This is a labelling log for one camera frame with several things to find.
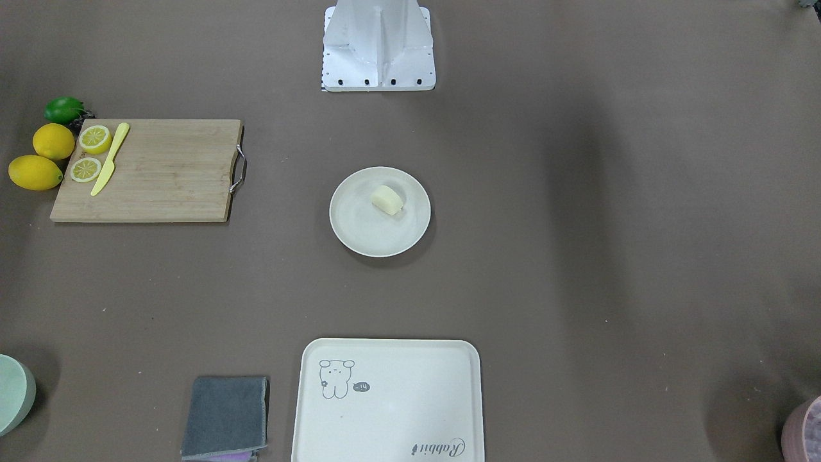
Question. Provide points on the cream round plate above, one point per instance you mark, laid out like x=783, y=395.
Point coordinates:
x=365, y=229

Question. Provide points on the white bun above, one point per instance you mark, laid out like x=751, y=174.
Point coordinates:
x=387, y=200

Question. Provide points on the cream rabbit tray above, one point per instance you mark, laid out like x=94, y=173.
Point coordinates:
x=389, y=400

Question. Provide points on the wooden cutting board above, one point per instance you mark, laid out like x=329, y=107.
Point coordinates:
x=167, y=171

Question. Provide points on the grey folded cloth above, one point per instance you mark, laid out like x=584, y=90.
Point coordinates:
x=227, y=418

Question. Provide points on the yellow plastic knife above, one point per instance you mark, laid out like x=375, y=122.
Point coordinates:
x=108, y=166

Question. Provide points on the lemon half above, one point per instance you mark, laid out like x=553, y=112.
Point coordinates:
x=95, y=140
x=86, y=169

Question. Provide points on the yellow lemon near lime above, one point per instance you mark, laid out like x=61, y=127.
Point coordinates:
x=53, y=141

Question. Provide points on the green lime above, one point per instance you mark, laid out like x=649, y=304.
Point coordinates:
x=64, y=110

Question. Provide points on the yellow lemon outer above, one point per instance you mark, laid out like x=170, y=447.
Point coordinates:
x=34, y=172

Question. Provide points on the mint green bowl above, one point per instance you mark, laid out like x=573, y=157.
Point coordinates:
x=18, y=390

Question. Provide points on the pink bowl of ice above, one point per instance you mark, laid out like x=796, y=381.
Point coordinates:
x=801, y=433

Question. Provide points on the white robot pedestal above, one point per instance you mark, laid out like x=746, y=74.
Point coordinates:
x=377, y=46

